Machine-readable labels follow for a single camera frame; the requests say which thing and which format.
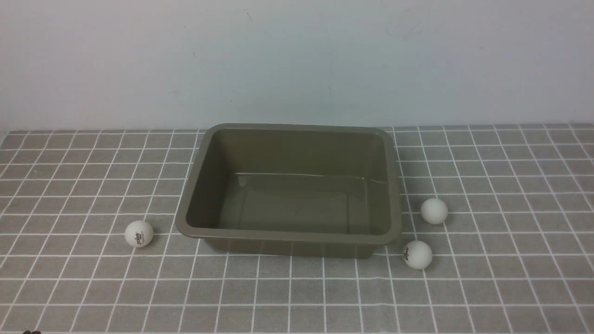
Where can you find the olive green plastic bin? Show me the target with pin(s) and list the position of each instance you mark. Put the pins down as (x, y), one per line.
(293, 190)

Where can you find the white ball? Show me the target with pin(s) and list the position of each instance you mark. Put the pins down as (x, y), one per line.
(417, 255)
(138, 233)
(434, 211)

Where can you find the grey checked tablecloth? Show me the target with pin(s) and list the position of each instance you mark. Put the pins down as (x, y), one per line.
(515, 254)

